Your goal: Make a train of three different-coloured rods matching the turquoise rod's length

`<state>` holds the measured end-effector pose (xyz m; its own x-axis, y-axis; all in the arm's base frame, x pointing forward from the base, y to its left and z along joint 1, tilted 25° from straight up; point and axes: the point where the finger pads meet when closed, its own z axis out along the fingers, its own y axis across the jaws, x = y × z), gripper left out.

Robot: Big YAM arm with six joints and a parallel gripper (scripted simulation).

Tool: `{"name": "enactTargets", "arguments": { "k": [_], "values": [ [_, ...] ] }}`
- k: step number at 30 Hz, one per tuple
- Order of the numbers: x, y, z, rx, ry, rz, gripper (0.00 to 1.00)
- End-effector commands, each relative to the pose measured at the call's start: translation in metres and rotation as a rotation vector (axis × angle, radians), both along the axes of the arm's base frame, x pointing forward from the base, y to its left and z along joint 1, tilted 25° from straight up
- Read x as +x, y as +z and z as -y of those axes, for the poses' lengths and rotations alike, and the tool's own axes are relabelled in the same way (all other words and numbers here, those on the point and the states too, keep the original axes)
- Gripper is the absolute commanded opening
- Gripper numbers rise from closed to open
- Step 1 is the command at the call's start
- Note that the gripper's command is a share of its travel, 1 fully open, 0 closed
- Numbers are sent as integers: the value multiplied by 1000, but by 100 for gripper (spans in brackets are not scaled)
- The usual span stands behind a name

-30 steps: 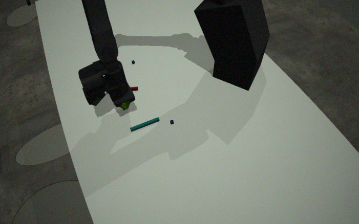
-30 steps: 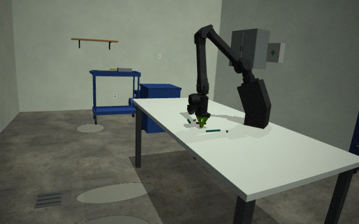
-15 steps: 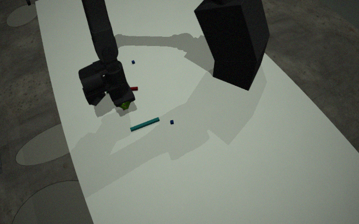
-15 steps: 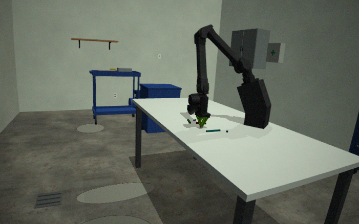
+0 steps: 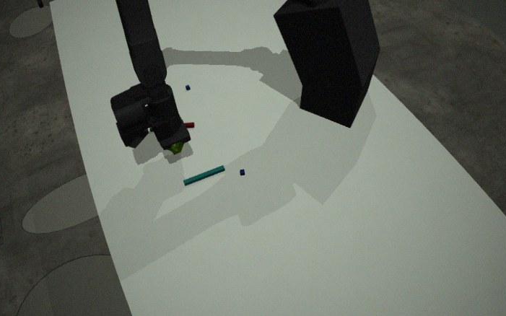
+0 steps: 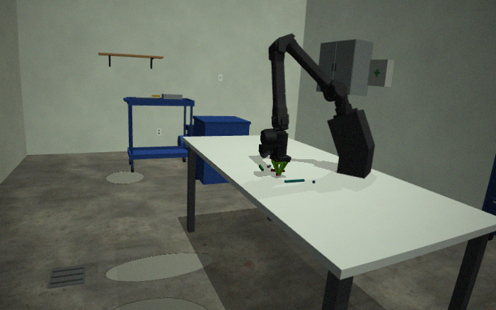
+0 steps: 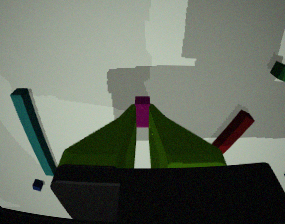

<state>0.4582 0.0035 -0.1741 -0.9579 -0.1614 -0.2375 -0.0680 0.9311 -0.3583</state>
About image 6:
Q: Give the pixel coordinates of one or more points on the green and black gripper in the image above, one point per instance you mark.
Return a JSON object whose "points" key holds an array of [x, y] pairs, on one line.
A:
{"points": [[283, 161]]}

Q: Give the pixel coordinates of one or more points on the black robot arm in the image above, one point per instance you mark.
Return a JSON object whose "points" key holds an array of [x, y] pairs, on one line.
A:
{"points": [[280, 118]]}

